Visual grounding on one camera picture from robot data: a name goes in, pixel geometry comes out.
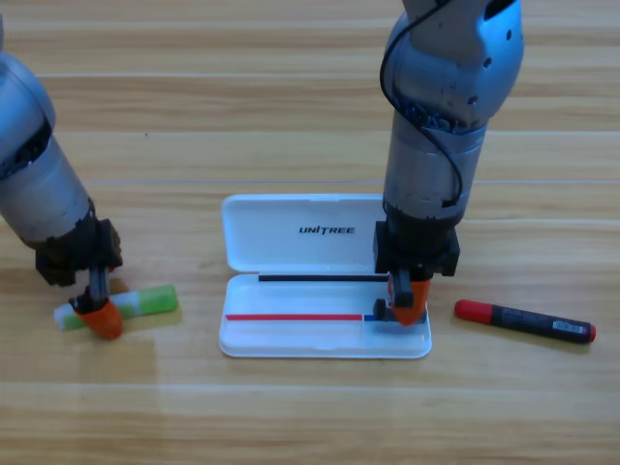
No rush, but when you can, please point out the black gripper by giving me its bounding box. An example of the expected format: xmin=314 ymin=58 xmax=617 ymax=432
xmin=372 ymin=205 xmax=461 ymax=326
xmin=36 ymin=207 xmax=125 ymax=340

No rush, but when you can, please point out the green and white highlighter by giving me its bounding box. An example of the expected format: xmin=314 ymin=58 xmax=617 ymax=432
xmin=52 ymin=284 xmax=179 ymax=332

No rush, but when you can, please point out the red and black marker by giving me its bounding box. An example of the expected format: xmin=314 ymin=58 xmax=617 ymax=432
xmin=453 ymin=298 xmax=597 ymax=345

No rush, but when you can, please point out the white Unitree pencil case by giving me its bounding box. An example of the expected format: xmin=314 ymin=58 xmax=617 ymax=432
xmin=218 ymin=193 xmax=433 ymax=360

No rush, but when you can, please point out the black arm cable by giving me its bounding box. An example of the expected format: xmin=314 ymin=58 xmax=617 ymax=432
xmin=380 ymin=0 xmax=467 ymax=210

